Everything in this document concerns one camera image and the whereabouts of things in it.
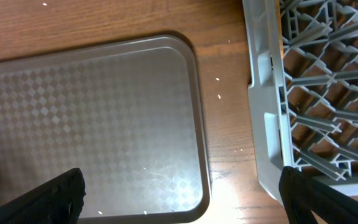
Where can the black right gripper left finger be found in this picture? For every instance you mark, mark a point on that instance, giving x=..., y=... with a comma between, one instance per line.
x=59, y=200

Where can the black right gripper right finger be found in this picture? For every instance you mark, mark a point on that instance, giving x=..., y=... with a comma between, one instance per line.
x=303, y=198

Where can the grey dishwasher rack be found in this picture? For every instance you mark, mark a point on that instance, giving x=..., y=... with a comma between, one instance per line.
x=303, y=93

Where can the brown serving tray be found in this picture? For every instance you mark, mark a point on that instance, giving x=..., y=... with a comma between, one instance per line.
x=127, y=114

